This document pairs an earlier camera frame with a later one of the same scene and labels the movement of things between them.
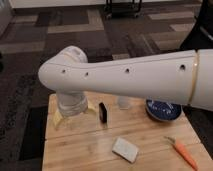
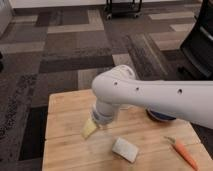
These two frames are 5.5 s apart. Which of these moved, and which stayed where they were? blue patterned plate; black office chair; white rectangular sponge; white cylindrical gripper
Moved: white cylindrical gripper
Stayed: blue patterned plate; white rectangular sponge; black office chair
